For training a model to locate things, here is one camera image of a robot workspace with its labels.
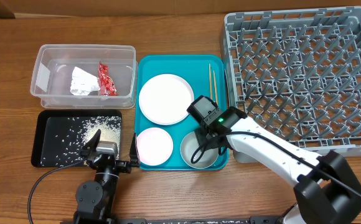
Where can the black base bar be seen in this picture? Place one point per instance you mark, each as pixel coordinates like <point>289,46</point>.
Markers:
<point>260,219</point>

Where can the clear plastic bin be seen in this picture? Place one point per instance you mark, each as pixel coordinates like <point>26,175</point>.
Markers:
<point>52,75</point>

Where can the pink bowl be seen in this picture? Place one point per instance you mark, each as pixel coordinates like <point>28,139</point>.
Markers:
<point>155,146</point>

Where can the red snack wrapper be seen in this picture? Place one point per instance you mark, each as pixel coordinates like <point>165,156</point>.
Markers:
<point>106,83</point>

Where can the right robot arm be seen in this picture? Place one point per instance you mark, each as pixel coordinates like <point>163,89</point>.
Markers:
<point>325,187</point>

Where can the wooden chopstick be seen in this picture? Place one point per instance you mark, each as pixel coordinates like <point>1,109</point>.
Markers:
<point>215,87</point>
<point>210,82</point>

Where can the white round plate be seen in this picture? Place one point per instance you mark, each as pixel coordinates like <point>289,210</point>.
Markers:
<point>164,99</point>

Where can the black tray with rice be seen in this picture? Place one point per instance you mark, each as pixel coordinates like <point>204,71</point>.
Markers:
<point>61,134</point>

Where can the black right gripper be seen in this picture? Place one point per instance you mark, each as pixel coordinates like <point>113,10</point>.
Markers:
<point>203,135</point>

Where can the left wooden chopstick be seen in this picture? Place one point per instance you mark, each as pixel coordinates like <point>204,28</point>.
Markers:
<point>210,82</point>

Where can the right wooden chopstick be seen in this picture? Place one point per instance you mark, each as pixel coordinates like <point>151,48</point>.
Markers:
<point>215,87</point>

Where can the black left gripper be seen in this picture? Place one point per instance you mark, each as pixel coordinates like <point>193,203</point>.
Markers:
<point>126,166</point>

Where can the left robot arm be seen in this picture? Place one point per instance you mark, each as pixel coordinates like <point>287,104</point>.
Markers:
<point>95,197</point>

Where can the grey-white bowl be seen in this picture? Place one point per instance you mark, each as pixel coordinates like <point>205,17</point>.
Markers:
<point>188,146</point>

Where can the grey dish rack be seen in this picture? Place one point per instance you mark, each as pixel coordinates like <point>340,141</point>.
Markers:
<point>297,73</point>

